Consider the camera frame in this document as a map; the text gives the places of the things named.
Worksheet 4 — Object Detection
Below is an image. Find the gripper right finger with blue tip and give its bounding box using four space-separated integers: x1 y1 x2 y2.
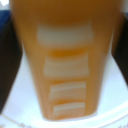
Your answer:
111 9 128 88

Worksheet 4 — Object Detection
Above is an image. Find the gripper left finger with blue tip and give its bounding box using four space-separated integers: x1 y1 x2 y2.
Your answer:
0 9 26 114

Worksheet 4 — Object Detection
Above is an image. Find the white plate with patterned rim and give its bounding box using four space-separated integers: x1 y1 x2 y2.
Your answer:
0 49 128 128

